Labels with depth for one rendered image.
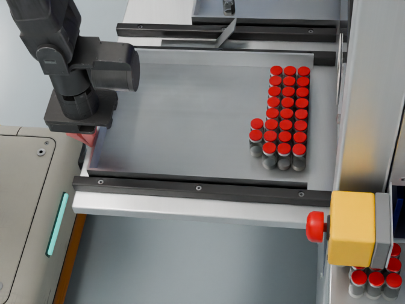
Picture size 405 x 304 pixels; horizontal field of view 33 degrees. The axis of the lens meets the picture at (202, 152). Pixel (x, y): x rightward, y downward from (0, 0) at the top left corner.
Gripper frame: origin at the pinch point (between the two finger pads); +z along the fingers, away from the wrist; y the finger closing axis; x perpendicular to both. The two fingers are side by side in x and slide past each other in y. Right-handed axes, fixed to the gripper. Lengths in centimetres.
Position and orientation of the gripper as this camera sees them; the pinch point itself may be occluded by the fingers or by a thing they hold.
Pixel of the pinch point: (92, 140)
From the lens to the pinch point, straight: 113.8
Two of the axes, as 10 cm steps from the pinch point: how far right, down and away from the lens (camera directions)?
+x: 1.3, -8.1, 5.7
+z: 0.7, 5.8, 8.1
